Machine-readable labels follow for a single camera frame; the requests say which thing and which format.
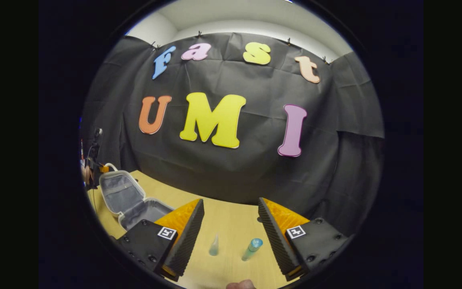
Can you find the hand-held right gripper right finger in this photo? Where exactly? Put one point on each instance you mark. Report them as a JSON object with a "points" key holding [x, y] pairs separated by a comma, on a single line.
{"points": [[275, 237]]}

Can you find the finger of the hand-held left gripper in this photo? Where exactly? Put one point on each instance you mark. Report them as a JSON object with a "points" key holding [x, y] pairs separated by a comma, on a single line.
{"points": [[103, 169]]}

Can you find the black backdrop cloth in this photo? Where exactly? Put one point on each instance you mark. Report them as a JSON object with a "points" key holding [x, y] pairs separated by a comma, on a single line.
{"points": [[235, 172]]}

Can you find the translucent skin care tube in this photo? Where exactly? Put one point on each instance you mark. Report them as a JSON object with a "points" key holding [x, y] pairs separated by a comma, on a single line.
{"points": [[214, 249]]}

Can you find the white suitcase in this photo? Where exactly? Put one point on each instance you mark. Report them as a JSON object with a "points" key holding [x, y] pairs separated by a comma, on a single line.
{"points": [[120, 192]]}

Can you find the blue skin care bottle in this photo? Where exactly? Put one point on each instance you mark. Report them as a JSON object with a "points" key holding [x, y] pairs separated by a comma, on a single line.
{"points": [[251, 251]]}

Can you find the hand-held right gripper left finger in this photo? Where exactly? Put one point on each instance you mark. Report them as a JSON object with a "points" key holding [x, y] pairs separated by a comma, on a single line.
{"points": [[189, 237]]}

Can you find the red and white thin pole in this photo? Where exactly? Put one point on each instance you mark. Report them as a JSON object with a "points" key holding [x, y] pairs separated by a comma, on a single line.
{"points": [[82, 149]]}

